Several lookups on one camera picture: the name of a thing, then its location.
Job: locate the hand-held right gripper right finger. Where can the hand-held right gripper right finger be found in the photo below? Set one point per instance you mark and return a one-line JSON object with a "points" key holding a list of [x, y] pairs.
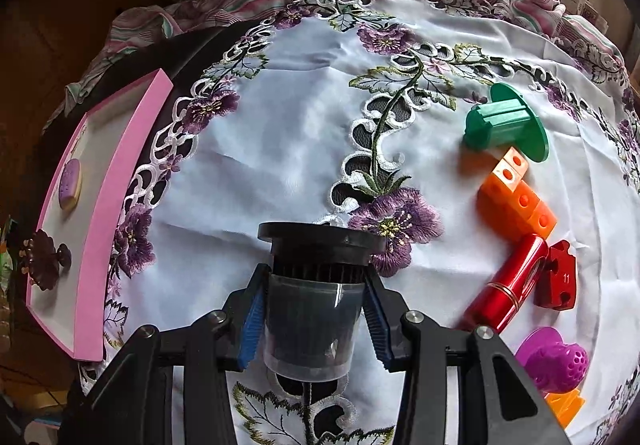
{"points": [[375, 325]]}

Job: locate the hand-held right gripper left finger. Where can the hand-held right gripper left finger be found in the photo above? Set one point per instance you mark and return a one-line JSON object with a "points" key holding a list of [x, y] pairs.
{"points": [[252, 325]]}

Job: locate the red plastic block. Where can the red plastic block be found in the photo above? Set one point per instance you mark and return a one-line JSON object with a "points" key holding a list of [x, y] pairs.
{"points": [[557, 280]]}

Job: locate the white embroidered floral tablecloth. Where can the white embroidered floral tablecloth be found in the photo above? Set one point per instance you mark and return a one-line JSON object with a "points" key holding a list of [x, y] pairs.
{"points": [[280, 135]]}

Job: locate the colourful plastic bag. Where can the colourful plastic bag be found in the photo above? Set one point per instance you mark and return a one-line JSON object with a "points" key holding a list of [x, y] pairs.
{"points": [[6, 270]]}

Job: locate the magenta perforated ball toy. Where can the magenta perforated ball toy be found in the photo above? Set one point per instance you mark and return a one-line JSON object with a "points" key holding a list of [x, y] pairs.
{"points": [[545, 360]]}

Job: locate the black filter cup clear jar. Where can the black filter cup clear jar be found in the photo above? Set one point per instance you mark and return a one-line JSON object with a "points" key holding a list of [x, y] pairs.
{"points": [[310, 315]]}

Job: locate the orange studded plastic block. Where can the orange studded plastic block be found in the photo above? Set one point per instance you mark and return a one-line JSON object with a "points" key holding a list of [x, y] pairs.
{"points": [[515, 210]]}

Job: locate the red metallic cylinder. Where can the red metallic cylinder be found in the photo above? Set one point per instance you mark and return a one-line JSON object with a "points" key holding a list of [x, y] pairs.
{"points": [[505, 285]]}

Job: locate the small orange plastic block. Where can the small orange plastic block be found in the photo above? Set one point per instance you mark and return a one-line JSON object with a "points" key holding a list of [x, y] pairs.
{"points": [[567, 407]]}

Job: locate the green plastic spool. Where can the green plastic spool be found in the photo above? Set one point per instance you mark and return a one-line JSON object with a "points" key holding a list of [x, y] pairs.
{"points": [[500, 125]]}

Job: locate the purple egg-shaped patterned toy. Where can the purple egg-shaped patterned toy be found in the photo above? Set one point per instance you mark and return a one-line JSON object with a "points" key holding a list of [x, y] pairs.
{"points": [[70, 185]]}

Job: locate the dark brown flower-shaped toy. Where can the dark brown flower-shaped toy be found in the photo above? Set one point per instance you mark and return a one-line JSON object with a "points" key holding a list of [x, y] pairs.
{"points": [[42, 260]]}

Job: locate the pink shallow box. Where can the pink shallow box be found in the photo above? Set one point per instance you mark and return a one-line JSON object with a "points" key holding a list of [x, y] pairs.
{"points": [[125, 185]]}

